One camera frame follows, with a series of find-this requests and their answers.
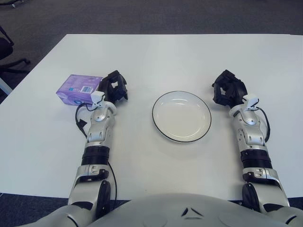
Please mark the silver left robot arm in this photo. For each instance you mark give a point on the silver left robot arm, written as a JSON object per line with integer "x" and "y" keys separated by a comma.
{"x": 98, "y": 132}

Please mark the white plate black rim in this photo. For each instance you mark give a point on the white plate black rim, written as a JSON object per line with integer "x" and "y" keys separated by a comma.
{"x": 181, "y": 117}

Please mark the purple tissue paper pack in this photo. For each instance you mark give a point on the purple tissue paper pack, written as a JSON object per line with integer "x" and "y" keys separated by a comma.
{"x": 75, "y": 84}

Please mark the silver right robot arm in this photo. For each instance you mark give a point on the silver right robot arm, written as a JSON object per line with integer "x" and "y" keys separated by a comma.
{"x": 253, "y": 137}

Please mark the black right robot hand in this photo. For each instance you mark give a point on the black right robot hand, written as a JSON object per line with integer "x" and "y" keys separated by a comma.
{"x": 234, "y": 91}

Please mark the silver robot torso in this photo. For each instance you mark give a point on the silver robot torso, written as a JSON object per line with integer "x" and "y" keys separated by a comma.
{"x": 165, "y": 210}

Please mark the black office chair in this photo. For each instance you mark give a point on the black office chair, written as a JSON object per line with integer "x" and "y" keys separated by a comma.
{"x": 6, "y": 47}

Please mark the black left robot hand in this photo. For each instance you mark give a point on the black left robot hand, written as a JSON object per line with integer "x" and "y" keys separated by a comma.
{"x": 113, "y": 88}

